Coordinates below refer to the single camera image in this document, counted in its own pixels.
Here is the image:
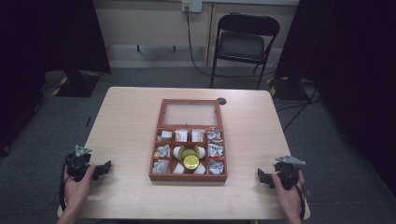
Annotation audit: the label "person's right hand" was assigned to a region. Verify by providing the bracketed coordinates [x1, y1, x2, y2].
[271, 169, 306, 217]

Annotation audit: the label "right hand-held gripper black cable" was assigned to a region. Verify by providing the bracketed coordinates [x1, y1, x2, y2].
[284, 169, 308, 222]

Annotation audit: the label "white cup with green lid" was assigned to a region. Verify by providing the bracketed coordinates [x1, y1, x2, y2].
[181, 148, 198, 159]
[193, 145, 207, 160]
[172, 145, 187, 161]

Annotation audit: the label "white and blue packet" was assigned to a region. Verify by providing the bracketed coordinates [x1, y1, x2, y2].
[207, 143, 225, 159]
[208, 160, 225, 175]
[206, 130, 224, 144]

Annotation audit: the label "hand-held gripper black cable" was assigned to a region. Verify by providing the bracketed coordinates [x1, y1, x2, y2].
[284, 169, 308, 222]
[58, 154, 73, 213]

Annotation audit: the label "white wall socket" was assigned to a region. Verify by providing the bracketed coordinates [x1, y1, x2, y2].
[181, 0, 204, 14]

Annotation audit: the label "white and red packet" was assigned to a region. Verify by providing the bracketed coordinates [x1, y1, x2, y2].
[191, 129, 205, 143]
[174, 129, 189, 143]

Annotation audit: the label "silver foil packet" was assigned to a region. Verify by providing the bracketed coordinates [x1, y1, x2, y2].
[154, 144, 172, 159]
[157, 130, 173, 143]
[151, 160, 170, 175]

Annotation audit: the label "black stand base striped tape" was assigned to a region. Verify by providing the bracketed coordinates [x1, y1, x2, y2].
[266, 76, 312, 102]
[50, 69, 103, 98]

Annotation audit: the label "black floor cables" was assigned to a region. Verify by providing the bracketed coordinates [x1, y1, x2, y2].
[274, 83, 325, 133]

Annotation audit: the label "dark curtain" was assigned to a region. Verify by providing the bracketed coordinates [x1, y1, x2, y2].
[0, 0, 112, 157]
[275, 0, 396, 195]

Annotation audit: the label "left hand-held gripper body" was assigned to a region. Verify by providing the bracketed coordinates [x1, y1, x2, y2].
[65, 145, 93, 182]

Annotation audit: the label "small white cup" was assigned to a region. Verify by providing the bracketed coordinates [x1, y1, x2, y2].
[192, 162, 207, 175]
[172, 162, 186, 175]

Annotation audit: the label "left hand-held gripper black cable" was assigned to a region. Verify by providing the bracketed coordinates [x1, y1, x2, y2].
[58, 154, 73, 213]

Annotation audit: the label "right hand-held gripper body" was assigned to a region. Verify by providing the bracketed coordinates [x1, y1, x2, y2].
[273, 155, 307, 191]

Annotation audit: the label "person's left hand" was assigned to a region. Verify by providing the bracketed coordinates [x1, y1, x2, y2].
[63, 163, 97, 213]

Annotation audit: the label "wooden compartment box with lid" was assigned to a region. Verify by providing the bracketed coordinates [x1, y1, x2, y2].
[148, 98, 229, 183]

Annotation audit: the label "black folding chair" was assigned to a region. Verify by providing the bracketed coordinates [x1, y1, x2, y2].
[209, 12, 281, 91]

